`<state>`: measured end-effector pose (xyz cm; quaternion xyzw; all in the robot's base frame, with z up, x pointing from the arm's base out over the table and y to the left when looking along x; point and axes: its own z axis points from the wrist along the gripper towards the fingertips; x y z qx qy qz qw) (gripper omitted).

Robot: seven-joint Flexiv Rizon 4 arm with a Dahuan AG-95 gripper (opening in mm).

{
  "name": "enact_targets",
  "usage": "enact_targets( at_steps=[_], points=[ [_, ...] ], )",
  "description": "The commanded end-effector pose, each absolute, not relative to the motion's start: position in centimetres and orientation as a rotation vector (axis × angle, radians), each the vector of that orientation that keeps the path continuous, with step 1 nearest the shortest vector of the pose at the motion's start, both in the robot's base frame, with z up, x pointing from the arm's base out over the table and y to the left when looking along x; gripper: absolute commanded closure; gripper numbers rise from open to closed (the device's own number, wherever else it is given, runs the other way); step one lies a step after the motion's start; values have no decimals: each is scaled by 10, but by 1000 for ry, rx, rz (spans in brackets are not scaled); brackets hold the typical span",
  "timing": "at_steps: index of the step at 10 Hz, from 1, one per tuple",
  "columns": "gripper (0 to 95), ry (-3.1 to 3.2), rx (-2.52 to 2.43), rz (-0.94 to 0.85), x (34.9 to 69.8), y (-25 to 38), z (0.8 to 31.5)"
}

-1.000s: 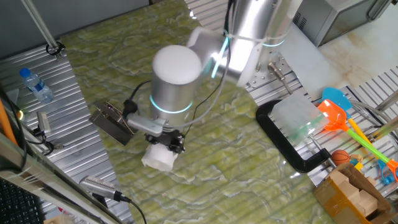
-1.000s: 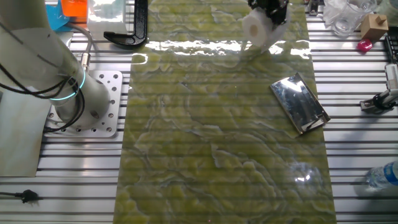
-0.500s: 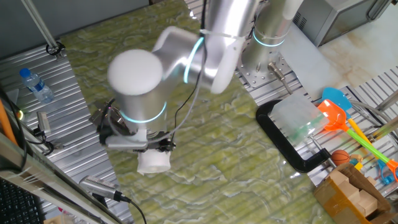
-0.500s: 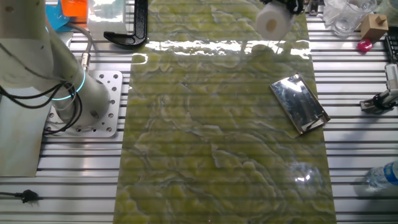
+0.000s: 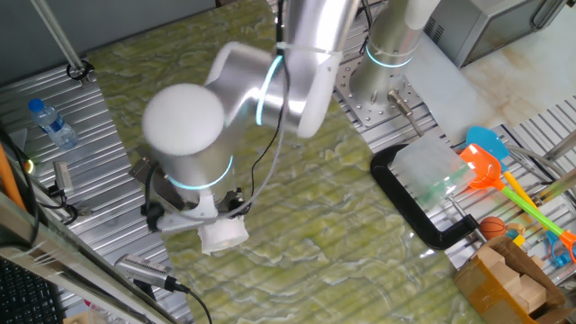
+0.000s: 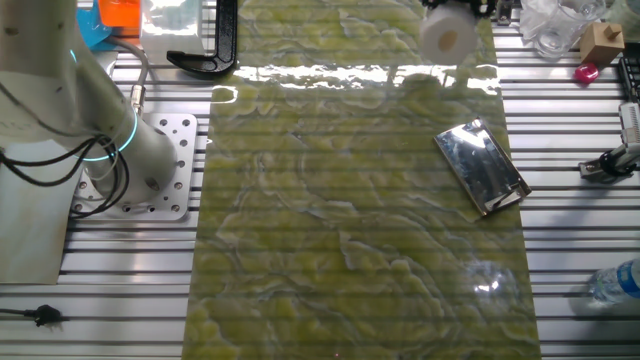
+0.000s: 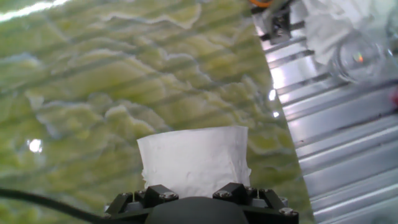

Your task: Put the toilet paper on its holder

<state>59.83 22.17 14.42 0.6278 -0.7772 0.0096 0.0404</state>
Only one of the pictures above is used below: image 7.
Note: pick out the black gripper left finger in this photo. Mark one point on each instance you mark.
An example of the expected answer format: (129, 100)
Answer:
(155, 193)

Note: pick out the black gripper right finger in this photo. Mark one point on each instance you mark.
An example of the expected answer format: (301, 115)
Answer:
(236, 191)

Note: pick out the white toilet paper roll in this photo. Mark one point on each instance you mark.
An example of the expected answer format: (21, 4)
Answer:
(192, 158)

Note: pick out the green marble pattern mat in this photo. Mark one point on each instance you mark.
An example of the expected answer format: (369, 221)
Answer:
(124, 77)

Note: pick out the clear glass pitcher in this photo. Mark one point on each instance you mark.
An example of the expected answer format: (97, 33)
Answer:
(357, 59)

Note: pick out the crumpled white cloth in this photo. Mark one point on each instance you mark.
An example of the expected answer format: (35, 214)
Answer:
(326, 31)

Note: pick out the black metal bracket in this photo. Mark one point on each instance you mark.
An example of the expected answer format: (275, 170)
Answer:
(280, 25)

